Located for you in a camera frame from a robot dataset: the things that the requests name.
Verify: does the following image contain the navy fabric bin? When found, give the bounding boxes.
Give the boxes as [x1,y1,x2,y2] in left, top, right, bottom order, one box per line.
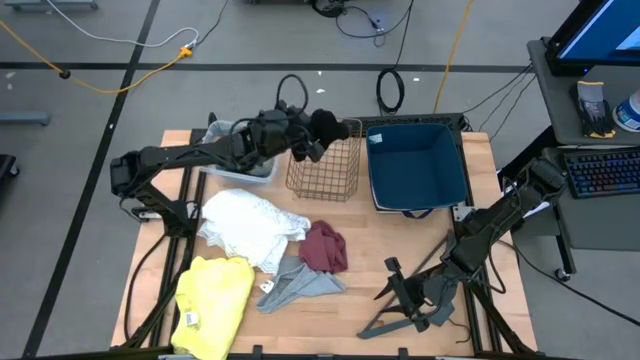
[364,122,471,220]

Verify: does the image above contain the white cloth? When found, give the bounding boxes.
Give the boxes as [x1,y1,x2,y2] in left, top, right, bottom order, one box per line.
[196,187,313,276]

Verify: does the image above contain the grey cloth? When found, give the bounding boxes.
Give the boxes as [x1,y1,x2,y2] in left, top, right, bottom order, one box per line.
[256,253,347,315]

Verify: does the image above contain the black cable bundle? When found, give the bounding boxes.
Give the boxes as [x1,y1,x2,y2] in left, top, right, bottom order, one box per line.
[309,0,416,49]

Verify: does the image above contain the grey furniture foot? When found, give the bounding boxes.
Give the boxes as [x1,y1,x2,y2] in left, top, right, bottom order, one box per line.
[3,0,100,12]
[0,111,52,127]

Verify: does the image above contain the coiled black cable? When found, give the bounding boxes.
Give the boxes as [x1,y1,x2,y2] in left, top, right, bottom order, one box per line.
[374,67,406,116]

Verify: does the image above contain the grey side desk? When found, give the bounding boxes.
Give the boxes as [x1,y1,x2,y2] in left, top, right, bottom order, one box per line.
[527,37,640,149]

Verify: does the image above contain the light green cloth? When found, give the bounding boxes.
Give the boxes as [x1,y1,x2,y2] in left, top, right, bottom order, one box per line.
[234,155,277,177]

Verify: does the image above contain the grey keyboard cart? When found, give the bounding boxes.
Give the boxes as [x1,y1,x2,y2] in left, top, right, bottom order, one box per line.
[542,144,640,282]

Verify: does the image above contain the black caster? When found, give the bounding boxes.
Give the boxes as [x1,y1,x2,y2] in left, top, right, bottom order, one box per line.
[0,153,21,182]

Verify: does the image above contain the clear plastic bin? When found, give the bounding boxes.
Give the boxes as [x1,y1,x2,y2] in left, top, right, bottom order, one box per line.
[199,118,280,185]

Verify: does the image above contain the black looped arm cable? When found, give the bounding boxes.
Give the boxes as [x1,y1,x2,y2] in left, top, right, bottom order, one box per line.
[274,73,311,115]

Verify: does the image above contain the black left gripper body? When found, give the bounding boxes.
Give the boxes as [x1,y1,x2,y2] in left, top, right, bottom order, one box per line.
[244,107,317,166]

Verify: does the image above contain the grey yellow work gloves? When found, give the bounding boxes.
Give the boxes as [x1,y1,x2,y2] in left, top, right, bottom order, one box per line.
[569,79,617,140]

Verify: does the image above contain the white floor cable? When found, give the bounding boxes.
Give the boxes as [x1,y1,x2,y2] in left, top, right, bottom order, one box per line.
[44,0,200,50]

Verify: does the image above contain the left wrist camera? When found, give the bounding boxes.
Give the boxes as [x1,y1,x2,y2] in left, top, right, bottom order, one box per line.
[257,113,294,149]

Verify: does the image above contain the white blue tub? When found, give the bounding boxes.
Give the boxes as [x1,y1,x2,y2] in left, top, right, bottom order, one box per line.
[612,88,640,134]

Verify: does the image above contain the yellow extension cable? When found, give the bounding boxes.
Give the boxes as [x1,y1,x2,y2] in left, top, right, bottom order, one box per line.
[432,0,475,114]
[0,18,195,96]

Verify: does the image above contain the yellow cloth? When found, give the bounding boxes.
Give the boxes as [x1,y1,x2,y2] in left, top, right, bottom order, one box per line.
[170,255,256,360]

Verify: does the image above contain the black computer monitor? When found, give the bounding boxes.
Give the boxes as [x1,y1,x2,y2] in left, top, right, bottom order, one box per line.
[544,0,640,77]

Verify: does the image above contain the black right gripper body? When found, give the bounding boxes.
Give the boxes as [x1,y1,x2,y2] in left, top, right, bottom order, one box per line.
[384,256,457,335]

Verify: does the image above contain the white paper sheet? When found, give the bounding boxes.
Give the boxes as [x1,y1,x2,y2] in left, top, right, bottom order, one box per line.
[500,177,551,221]

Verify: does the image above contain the maroon cloth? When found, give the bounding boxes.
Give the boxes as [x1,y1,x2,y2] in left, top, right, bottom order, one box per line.
[298,219,350,275]

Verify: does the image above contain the backlit black keyboard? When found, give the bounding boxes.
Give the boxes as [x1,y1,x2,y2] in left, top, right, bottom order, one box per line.
[562,147,640,200]

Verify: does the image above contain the copper wire basket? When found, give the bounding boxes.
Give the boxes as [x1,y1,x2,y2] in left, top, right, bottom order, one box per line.
[284,117,364,204]

